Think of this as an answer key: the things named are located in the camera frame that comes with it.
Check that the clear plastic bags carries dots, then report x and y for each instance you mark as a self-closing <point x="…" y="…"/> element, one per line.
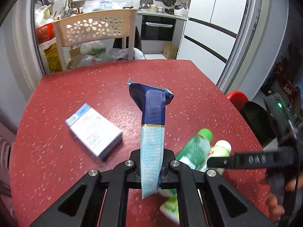
<point x="92" y="48"/>

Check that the pink plastic chair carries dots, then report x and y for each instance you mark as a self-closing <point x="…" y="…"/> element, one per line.
<point x="4" y="146"/>

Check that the dark bag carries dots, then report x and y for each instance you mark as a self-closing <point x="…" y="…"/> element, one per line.
<point x="138" y="40"/>

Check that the red basket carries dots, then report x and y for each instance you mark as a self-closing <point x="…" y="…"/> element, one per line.
<point x="45" y="33"/>

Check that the red stool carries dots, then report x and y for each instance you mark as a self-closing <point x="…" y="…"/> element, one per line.
<point x="236" y="98"/>

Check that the person's right hand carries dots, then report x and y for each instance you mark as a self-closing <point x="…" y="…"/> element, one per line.
<point x="274" y="205"/>

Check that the beige chair with flower cutouts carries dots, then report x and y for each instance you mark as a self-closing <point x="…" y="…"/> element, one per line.
<point x="94" y="28"/>

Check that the cardboard box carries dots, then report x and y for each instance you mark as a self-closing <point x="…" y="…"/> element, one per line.
<point x="75" y="52"/>
<point x="169" y="50"/>

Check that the green white drink carton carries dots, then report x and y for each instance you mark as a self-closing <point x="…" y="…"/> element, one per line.
<point x="194" y="151"/>

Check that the blue foil wrapper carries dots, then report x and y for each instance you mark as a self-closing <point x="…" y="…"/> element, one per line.
<point x="152" y="123"/>

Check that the white refrigerator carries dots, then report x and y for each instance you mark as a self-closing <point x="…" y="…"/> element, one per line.
<point x="213" y="4"/>

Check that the black built-in oven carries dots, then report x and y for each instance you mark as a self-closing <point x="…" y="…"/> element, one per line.
<point x="156" y="30"/>

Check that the white rice cooker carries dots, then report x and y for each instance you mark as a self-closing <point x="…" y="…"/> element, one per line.
<point x="181" y="11"/>

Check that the blue and white paper box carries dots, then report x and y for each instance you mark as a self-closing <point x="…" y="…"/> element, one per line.
<point x="94" y="132"/>

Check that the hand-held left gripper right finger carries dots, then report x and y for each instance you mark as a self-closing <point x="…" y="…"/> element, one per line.
<point x="182" y="177"/>

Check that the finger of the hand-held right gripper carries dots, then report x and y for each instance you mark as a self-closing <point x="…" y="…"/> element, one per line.
<point x="246" y="159"/>

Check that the yellow bag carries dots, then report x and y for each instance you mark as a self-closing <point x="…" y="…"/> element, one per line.
<point x="52" y="56"/>

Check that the black trash bin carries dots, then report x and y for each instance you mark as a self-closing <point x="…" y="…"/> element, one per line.
<point x="255" y="120"/>

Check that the red printed banner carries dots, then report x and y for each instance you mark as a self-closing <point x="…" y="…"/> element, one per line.
<point x="287" y="85"/>

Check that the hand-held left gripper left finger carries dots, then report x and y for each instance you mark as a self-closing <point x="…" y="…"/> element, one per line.
<point x="123" y="177"/>

